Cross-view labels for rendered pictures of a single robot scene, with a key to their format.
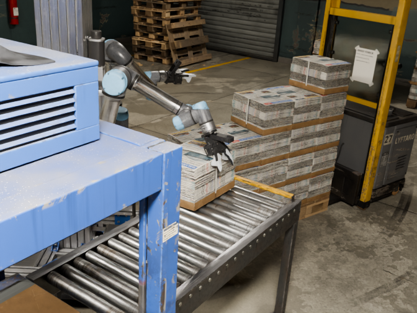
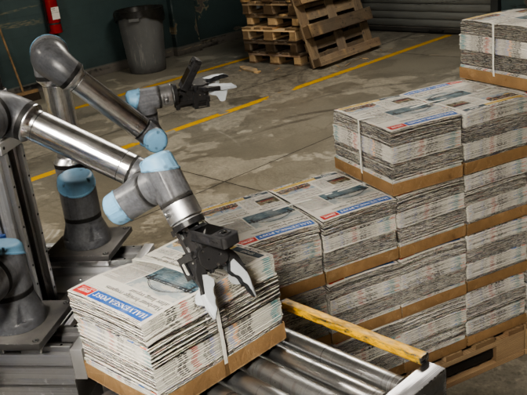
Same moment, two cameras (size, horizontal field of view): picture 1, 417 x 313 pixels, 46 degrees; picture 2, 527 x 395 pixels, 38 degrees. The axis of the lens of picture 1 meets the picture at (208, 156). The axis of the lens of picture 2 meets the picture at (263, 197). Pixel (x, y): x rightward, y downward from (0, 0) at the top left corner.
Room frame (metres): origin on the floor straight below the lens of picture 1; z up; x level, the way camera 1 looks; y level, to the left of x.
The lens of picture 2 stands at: (0.97, -0.50, 1.78)
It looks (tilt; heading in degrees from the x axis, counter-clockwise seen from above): 21 degrees down; 13
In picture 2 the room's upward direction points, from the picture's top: 6 degrees counter-clockwise
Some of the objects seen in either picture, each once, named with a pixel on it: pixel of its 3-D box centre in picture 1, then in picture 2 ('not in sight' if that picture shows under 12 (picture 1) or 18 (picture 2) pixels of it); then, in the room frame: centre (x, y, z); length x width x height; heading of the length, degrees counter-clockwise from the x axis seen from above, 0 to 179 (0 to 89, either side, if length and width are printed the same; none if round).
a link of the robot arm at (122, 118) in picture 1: (118, 118); (78, 192); (3.04, 0.59, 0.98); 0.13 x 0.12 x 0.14; 28
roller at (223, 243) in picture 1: (193, 231); not in sight; (2.04, 0.05, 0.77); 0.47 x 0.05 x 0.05; 56
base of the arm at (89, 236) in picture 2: not in sight; (85, 226); (3.03, 0.59, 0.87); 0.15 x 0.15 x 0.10
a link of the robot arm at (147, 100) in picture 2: (151, 77); (143, 100); (3.27, 0.42, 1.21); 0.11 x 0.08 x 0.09; 118
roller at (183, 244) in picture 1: (176, 243); not in sight; (1.93, 0.12, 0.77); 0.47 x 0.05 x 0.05; 56
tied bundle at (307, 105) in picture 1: (290, 106); (460, 125); (3.72, -0.61, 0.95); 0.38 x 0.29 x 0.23; 38
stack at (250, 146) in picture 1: (242, 179); (371, 288); (3.46, -0.27, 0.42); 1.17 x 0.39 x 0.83; 128
